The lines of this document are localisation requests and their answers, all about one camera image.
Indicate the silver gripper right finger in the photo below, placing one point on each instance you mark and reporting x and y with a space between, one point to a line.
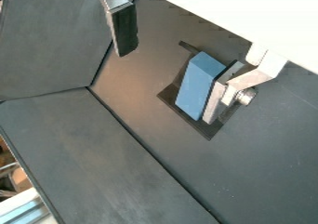
234 86

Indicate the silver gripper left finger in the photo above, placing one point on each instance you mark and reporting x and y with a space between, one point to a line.
121 15

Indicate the blue rectangular block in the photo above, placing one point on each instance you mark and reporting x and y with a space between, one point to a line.
202 70

